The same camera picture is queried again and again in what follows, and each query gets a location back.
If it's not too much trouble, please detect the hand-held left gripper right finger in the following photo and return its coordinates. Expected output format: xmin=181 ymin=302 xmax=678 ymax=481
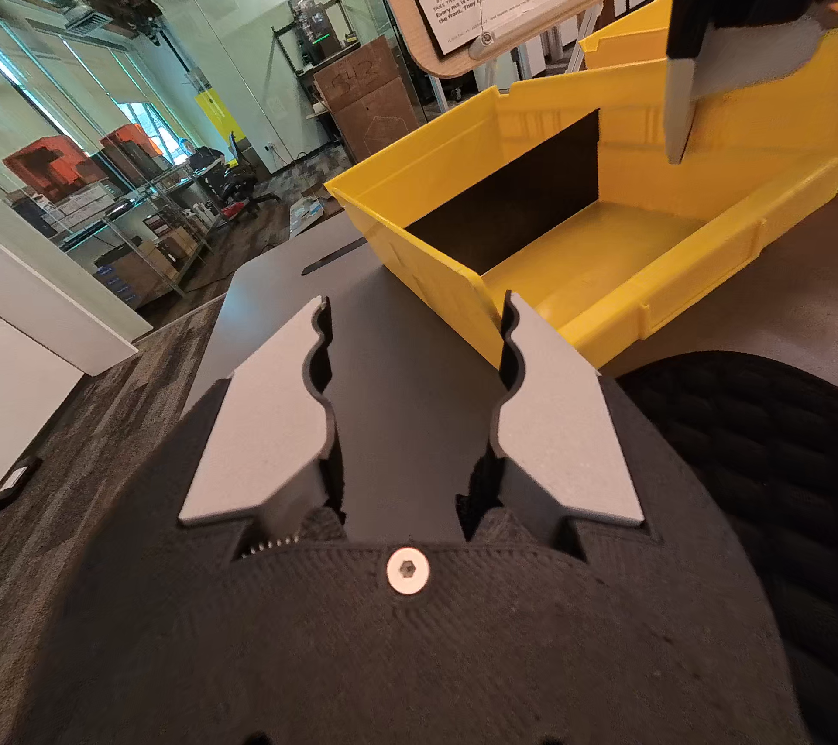
xmin=456 ymin=291 xmax=647 ymax=544

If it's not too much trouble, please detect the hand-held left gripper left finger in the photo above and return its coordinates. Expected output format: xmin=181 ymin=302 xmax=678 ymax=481
xmin=177 ymin=296 xmax=346 ymax=533

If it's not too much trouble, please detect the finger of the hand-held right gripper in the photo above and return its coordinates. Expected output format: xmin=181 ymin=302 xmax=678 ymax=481
xmin=664 ymin=55 xmax=697 ymax=166
xmin=694 ymin=15 xmax=824 ymax=102

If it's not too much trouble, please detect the yellow plastic bin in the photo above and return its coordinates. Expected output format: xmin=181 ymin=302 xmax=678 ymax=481
xmin=578 ymin=0 xmax=677 ymax=72
xmin=324 ymin=28 xmax=838 ymax=371

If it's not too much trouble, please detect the black bin divider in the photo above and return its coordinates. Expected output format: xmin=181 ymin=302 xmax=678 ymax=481
xmin=404 ymin=109 xmax=601 ymax=276

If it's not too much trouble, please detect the brown cardboard box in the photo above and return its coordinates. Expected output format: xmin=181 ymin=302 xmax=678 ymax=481
xmin=92 ymin=228 xmax=184 ymax=307

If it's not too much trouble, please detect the flattened cardboard sheet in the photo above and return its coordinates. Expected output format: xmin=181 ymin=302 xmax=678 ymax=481
xmin=288 ymin=195 xmax=328 ymax=238

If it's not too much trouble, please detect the small black device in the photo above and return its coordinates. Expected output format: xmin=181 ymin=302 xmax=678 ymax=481
xmin=0 ymin=456 xmax=41 ymax=507

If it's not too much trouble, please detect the black office chair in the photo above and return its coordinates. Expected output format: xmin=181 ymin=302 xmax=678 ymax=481
xmin=219 ymin=131 xmax=281 ymax=222

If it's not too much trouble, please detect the metal storage shelf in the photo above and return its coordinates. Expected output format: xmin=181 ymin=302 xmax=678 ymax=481
xmin=0 ymin=156 xmax=233 ymax=304

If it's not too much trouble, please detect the tall cardboard box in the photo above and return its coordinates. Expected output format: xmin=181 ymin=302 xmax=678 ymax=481
xmin=312 ymin=33 xmax=421 ymax=165

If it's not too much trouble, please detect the orange hooded printer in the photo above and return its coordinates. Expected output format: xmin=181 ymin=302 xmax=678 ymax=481
xmin=98 ymin=123 xmax=165 ymax=170
xmin=2 ymin=135 xmax=106 ymax=204

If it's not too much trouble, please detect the yellow poster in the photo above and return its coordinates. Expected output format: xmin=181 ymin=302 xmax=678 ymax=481
xmin=194 ymin=86 xmax=247 ymax=151

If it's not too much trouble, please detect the black equipment rack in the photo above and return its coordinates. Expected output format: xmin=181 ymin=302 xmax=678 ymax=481
xmin=270 ymin=0 xmax=362 ymax=79

